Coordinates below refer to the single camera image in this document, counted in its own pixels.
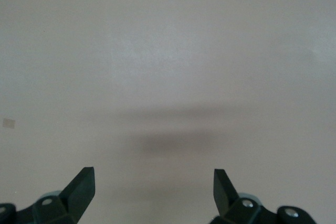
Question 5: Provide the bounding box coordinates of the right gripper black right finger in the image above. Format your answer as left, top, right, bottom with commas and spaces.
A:
209, 168, 316, 224

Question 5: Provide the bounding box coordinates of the small brown tape patch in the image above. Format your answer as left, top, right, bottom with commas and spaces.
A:
2, 119, 16, 130

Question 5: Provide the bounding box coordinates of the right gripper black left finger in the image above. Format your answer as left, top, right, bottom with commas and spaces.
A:
0, 166, 95, 224

